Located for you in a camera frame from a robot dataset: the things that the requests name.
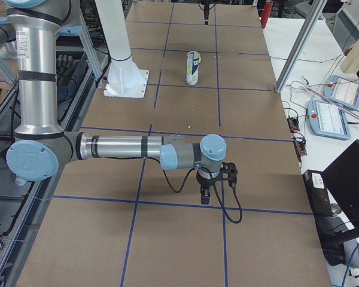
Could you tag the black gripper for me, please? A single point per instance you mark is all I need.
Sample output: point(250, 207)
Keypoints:
point(204, 181)

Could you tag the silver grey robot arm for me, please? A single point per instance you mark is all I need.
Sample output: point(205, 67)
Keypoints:
point(42, 147)

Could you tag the second grey robot arm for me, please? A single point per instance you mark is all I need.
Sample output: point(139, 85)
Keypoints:
point(7, 34)

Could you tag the clear tennis ball can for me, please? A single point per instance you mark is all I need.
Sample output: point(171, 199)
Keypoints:
point(193, 62)

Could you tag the black computer box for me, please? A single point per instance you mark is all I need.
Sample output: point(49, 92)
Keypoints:
point(318, 195)

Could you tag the orange black connector block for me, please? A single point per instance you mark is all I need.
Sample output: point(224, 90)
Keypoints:
point(293, 124)

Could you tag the brown paper table cover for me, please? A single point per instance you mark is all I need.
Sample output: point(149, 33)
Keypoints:
point(126, 223)

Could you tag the near teach pendant tablet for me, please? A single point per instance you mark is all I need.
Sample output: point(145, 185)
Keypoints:
point(327, 120)

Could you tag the teach pendant tablet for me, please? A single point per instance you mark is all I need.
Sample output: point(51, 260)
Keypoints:
point(327, 120)
point(343, 91)

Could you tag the black monitor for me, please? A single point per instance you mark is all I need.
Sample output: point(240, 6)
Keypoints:
point(341, 178)

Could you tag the metal grabber stick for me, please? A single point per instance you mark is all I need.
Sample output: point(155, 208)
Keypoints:
point(318, 90)

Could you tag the far teach pendant tablet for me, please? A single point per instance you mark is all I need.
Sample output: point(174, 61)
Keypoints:
point(343, 91)

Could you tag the red cylinder tube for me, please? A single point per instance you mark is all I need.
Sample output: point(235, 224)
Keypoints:
point(266, 13)

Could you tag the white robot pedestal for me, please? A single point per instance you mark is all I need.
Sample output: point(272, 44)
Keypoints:
point(124, 79)

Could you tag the aluminium frame post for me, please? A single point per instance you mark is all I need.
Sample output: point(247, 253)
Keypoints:
point(305, 31)

